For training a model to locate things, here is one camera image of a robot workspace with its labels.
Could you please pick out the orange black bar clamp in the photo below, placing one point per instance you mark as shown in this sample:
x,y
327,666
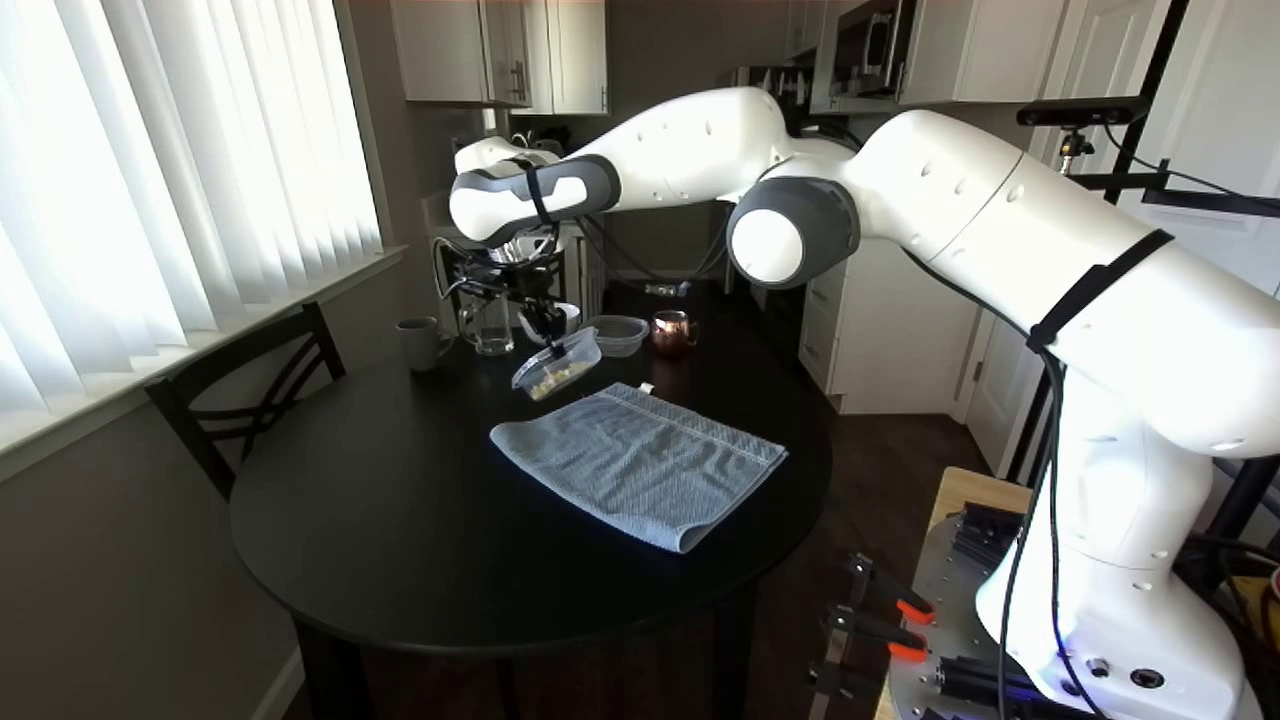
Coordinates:
x,y
881,601
865,655

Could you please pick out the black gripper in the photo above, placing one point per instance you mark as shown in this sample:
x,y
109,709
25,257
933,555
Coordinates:
x,y
512,274

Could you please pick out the yellow candy pieces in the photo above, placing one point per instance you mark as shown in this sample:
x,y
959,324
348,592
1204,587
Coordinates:
x,y
556,380

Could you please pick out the small black box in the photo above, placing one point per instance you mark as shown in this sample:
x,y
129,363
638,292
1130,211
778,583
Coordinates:
x,y
986,532

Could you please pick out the white vertical blinds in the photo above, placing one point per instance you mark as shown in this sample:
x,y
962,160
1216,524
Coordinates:
x,y
173,160

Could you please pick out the light blue folded towel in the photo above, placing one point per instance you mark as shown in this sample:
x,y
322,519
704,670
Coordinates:
x,y
640,463

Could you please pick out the white kitchen cabinet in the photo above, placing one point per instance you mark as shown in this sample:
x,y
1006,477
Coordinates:
x,y
895,333
495,53

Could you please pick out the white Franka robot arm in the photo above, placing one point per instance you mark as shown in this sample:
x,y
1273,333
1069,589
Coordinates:
x,y
1135,333

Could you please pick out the white upper kitchen cabinet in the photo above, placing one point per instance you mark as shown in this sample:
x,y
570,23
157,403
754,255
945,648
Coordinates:
x,y
495,53

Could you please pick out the white lower kitchen cabinet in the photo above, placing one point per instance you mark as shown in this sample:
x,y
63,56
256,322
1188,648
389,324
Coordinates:
x,y
895,333

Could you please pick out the round black table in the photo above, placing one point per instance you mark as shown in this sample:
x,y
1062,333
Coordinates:
x,y
443,532

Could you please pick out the black wooden chair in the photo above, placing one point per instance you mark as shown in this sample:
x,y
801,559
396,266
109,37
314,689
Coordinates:
x,y
240,386

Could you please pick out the grey cup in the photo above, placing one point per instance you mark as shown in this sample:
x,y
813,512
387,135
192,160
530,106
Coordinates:
x,y
420,346

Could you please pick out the light wooden base table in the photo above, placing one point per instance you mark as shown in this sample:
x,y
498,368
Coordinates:
x,y
966,484

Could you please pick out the grey metal mounting plate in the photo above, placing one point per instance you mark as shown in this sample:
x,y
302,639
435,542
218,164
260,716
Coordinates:
x,y
941,587

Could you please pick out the empty clear plastic bowl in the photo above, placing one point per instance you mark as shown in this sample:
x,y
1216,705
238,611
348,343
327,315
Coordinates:
x,y
626,336

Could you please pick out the clear plastic candy bowl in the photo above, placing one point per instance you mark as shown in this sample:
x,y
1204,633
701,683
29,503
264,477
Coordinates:
x,y
573,354

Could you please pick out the black metal stand frame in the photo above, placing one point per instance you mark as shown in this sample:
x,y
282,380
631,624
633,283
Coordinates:
x,y
1146,100

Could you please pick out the copper mug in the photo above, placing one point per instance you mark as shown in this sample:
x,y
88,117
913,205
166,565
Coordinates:
x,y
670,330

